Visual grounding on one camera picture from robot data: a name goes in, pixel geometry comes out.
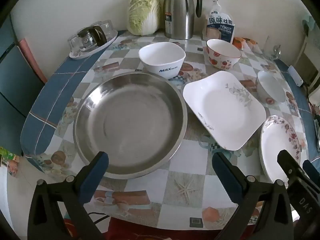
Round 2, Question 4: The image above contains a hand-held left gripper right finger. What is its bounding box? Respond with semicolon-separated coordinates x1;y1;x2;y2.
212;152;293;240

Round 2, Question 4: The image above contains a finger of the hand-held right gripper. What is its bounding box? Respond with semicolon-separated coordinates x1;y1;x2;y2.
277;149;320;228
302;159;320;183

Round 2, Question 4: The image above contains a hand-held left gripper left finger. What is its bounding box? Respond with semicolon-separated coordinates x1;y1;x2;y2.
27;151;110;240

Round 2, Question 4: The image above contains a round pink floral plate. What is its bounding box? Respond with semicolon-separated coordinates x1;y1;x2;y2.
259;115;303;183

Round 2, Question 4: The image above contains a large stainless steel basin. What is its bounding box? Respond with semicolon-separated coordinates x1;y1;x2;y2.
73;71;188;180

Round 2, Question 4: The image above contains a white square floral plate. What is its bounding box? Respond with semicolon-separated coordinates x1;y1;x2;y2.
182;70;267;151

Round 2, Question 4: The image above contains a red fruit print bowl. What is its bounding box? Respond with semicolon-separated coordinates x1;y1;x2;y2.
206;39;242;70

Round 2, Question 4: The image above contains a white square bowl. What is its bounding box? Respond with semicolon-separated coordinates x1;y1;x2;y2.
138;42;186;79

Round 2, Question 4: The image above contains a colourful printed packet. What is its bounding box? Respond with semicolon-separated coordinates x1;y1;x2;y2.
0;146;20;178

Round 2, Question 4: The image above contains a small white bowl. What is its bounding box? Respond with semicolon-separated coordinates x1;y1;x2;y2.
255;70;286;106

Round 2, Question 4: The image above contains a white power adapter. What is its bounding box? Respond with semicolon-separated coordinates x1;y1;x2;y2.
287;65;304;87

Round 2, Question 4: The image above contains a clear wine glass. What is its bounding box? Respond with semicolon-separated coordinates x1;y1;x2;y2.
271;44;282;60

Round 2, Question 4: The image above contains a blue cabinet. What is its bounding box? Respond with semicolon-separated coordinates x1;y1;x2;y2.
0;15;48;155

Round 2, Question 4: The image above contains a tall clear drinking glass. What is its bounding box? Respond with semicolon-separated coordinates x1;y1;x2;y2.
262;35;272;55

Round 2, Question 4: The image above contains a pink board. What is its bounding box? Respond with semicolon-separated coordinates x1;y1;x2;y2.
19;38;48;83

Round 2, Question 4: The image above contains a white oval tray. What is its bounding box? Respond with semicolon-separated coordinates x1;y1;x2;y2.
69;30;118;60

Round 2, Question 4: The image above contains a glass pitcher with dark lid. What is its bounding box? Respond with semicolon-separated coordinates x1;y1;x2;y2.
76;26;107;50

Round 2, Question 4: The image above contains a bag of toast bread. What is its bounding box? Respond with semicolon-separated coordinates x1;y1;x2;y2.
202;0;236;44

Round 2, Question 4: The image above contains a stainless steel thermos jug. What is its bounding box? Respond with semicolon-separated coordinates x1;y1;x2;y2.
164;0;203;40

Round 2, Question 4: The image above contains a napa cabbage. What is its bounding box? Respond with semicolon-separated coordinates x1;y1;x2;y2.
127;0;161;36

